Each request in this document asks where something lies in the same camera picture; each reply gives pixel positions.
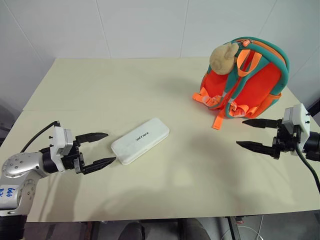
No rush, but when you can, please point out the white pencil case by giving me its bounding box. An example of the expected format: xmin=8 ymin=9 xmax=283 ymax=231
xmin=110 ymin=117 xmax=171 ymax=166

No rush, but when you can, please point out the white floor cable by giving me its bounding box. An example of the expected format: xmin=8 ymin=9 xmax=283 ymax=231
xmin=219 ymin=214 xmax=266 ymax=240

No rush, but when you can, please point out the black table leg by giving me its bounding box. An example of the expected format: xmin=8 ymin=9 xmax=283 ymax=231
xmin=224 ymin=216 xmax=241 ymax=240

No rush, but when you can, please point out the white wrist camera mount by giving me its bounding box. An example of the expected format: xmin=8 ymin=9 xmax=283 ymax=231
xmin=49 ymin=125 xmax=74 ymax=173
xmin=283 ymin=103 xmax=312 ymax=155

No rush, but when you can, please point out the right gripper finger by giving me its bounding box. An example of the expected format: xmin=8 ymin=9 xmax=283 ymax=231
xmin=241 ymin=119 xmax=283 ymax=129
xmin=236 ymin=141 xmax=279 ymax=159

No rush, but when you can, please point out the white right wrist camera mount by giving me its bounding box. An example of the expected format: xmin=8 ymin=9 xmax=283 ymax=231
xmin=283 ymin=103 xmax=312 ymax=155

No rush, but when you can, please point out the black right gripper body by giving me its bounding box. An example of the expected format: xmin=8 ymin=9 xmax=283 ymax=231
xmin=272 ymin=119 xmax=304 ymax=160

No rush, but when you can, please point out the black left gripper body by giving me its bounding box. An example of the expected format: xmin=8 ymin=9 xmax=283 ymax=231
xmin=61 ymin=139 xmax=87 ymax=175

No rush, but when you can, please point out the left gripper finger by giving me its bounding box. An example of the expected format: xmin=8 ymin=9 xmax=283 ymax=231
xmin=80 ymin=156 xmax=117 ymax=176
xmin=75 ymin=132 xmax=110 ymax=147

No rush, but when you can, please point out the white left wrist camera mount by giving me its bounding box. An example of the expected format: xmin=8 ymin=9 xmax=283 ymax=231
xmin=49 ymin=125 xmax=74 ymax=173

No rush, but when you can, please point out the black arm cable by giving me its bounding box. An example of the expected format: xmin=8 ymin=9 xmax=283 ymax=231
xmin=294 ymin=139 xmax=320 ymax=195
xmin=19 ymin=120 xmax=61 ymax=153

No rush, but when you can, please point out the beige plush toy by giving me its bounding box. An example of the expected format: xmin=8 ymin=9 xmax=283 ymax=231
xmin=209 ymin=42 xmax=240 ymax=75

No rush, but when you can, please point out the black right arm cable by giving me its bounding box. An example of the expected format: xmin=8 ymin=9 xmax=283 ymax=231
xmin=294 ymin=139 xmax=320 ymax=195

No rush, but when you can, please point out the orange and teal backpack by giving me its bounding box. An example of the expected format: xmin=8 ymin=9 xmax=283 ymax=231
xmin=191 ymin=36 xmax=291 ymax=130

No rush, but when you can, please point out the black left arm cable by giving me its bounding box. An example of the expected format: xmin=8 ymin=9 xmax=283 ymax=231
xmin=19 ymin=120 xmax=61 ymax=153

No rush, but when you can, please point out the dark rounded shape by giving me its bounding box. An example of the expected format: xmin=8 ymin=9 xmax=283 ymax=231
xmin=118 ymin=221 xmax=151 ymax=240

